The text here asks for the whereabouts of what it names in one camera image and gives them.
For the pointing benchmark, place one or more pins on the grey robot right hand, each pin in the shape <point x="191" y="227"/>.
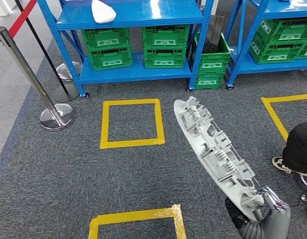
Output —
<point x="277" y="221"/>

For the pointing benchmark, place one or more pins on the grey plastic hubcap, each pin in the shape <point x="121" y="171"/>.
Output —
<point x="212" y="148"/>

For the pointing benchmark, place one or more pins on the blue metal shelf rack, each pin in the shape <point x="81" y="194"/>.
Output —
<point x="143" y="11"/>
<point x="280" y="11"/>

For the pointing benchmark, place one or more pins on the person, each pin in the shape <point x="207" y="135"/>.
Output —
<point x="297" y="145"/>

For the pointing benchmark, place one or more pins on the yellow floor tape square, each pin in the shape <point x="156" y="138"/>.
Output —
<point x="287" y="98"/>
<point x="130" y="103"/>

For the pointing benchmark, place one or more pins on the dark grey flat panel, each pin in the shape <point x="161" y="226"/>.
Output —
<point x="215" y="29"/>

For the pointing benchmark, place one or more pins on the white plastic mirror cover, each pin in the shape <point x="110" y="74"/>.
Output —
<point x="102" y="13"/>

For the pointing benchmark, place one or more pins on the red barrier belt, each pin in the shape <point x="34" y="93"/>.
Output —
<point x="23" y="18"/>

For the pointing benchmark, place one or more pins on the black stanchion post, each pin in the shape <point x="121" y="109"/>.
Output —
<point x="69" y="94"/>

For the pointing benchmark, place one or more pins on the chrome stanchion post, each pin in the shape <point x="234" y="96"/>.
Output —
<point x="59" y="117"/>

